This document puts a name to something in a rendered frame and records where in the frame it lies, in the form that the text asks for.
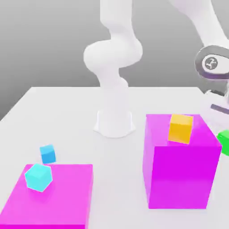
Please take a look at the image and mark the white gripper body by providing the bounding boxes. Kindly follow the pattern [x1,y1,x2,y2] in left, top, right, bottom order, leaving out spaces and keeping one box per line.
[203,96,229,134]

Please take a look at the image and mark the small green cube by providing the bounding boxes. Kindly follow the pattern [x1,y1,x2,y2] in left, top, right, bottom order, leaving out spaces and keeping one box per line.
[216,130,229,157]

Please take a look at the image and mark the small orange cube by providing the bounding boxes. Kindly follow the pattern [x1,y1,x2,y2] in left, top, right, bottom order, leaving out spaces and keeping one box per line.
[168,114,194,145]

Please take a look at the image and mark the small blue cube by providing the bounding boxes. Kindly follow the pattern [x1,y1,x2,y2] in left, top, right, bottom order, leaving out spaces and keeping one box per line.
[39,144,56,165]

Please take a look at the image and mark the small cyan cube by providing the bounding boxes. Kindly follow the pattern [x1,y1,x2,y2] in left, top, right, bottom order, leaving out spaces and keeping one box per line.
[24,163,53,193]

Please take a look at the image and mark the tall large magenta box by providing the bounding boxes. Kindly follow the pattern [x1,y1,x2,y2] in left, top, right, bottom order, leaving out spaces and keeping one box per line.
[142,114,223,210]

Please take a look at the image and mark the flat large magenta box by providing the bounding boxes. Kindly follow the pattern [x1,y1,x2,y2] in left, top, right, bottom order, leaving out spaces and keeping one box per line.
[0,163,94,229]

